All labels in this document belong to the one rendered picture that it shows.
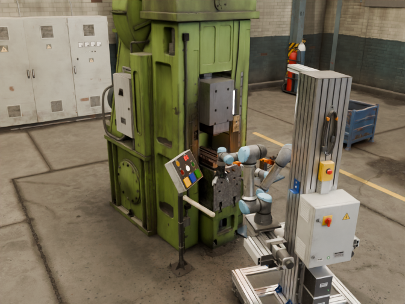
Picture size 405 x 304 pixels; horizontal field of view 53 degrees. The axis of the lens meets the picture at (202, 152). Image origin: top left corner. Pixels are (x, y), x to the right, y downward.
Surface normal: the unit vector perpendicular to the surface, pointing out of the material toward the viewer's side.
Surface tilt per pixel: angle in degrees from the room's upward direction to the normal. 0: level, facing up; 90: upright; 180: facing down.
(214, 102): 90
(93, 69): 90
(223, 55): 90
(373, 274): 0
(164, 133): 89
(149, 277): 0
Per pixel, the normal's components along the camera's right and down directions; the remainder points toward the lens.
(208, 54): 0.63, 0.29
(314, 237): 0.28, 0.35
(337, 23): -0.86, 0.18
